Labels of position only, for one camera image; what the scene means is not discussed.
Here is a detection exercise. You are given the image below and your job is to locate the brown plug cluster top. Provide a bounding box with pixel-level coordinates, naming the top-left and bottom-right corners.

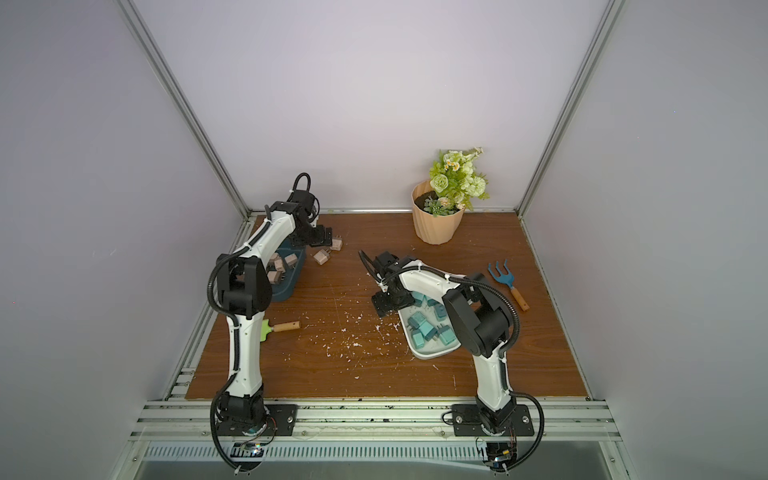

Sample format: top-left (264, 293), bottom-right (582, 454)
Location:
top-left (313, 250), bottom-right (331, 265)

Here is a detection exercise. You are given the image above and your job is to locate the teal plug lone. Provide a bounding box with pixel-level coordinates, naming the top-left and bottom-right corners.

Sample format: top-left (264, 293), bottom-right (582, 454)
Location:
top-left (434, 303), bottom-right (448, 321)

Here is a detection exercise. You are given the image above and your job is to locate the teal plug top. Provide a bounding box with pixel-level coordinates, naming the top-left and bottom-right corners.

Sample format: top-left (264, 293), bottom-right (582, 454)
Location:
top-left (410, 330), bottom-right (428, 351)

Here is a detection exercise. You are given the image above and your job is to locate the white oval storage tray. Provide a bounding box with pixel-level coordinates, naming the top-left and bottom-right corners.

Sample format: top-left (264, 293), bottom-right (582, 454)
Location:
top-left (398, 292), bottom-right (461, 360)

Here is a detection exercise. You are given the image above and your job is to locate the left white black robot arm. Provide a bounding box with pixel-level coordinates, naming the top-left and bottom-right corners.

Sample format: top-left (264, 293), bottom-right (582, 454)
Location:
top-left (206, 172), bottom-right (332, 475)

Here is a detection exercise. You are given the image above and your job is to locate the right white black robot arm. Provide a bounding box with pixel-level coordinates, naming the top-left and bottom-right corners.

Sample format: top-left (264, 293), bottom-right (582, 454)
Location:
top-left (359, 251), bottom-right (545, 474)

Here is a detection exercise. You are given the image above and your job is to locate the dark teal storage tray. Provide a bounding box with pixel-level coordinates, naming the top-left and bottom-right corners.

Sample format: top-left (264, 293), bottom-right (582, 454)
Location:
top-left (267, 239), bottom-right (306, 302)

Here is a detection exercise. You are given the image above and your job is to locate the green artificial flower plant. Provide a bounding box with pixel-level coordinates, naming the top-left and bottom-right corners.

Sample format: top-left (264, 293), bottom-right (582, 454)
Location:
top-left (421, 147), bottom-right (490, 217)

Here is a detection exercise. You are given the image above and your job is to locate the green garden fork wooden handle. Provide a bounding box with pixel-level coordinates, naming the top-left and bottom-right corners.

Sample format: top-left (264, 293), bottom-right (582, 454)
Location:
top-left (260, 319), bottom-right (301, 342)

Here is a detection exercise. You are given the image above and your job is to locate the blue garden fork wooden handle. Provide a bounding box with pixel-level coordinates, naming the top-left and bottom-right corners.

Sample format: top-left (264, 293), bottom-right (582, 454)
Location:
top-left (487, 259), bottom-right (530, 312)

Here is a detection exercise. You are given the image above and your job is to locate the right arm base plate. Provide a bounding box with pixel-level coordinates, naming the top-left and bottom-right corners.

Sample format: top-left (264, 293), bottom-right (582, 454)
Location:
top-left (450, 403), bottom-right (535, 437)

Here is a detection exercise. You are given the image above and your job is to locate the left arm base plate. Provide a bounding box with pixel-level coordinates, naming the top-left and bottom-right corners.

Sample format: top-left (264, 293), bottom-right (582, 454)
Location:
top-left (216, 402), bottom-right (298, 437)

